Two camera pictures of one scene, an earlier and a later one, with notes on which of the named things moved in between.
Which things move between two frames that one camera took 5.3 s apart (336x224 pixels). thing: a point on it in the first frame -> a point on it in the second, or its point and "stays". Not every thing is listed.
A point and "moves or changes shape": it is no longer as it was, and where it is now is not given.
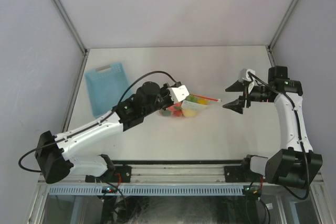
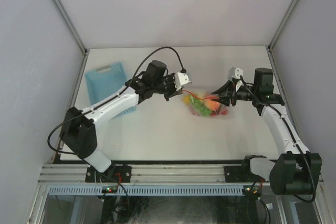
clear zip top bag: (192, 106) moves or changes shape
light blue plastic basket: (106, 86) stays
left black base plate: (121, 173) stays
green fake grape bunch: (191, 98) -> (201, 108)
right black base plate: (241, 174) stays
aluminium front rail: (181, 174) stays
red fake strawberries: (176, 109) -> (224, 113)
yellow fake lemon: (202, 100) -> (186, 98)
